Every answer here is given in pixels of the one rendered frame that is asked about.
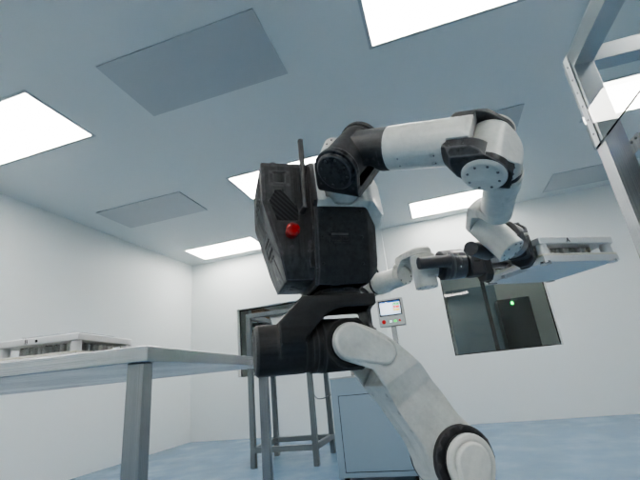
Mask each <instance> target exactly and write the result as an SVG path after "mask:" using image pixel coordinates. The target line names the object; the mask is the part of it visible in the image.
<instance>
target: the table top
mask: <svg viewBox="0 0 640 480"><path fill-rule="evenodd" d="M138 363H152V379H158V378H167V377H176V376H185V375H194V374H203V373H212V372H221V371H230V370H247V369H253V357H252V356H244V355H235V354H226V353H218V352H209V351H200V350H183V349H175V348H166V347H157V346H149V345H146V346H138V347H130V348H122V349H113V350H98V351H90V352H81V353H73V354H65V355H56V356H49V357H40V358H31V359H24V360H15V361H8V362H0V395H7V394H16V393H25V392H34V391H43V390H60V389H69V388H78V387H86V386H96V385H105V384H113V383H123V382H127V369H128V365H129V364H138Z"/></svg>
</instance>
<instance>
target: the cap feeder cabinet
mask: <svg viewBox="0 0 640 480"><path fill-rule="evenodd" d="M329 380H330V393H331V402H332V412H333V422H334V432H335V442H336V451H337V461H338V470H339V478H340V479H341V478H345V480H350V479H351V478H371V477H400V476H415V480H419V476H418V474H417V473H416V472H415V470H414V468H413V466H412V463H411V460H410V453H409V451H408V448H407V446H406V444H405V442H404V440H403V439H402V437H401V435H400V434H399V433H398V431H397V430H396V429H395V428H394V426H393V424H392V423H391V422H390V420H389V418H388V417H387V416H386V414H385V413H384V412H383V411H382V409H381V408H380V407H379V405H378V404H377V403H376V402H375V401H374V399H373V398H372V397H371V396H370V395H369V393H368V392H367V391H366V390H365V389H364V388H363V386H362V385H361V384H360V382H359V381H358V379H357V378H356V376H355V375H354V376H343V377H335V378H329Z"/></svg>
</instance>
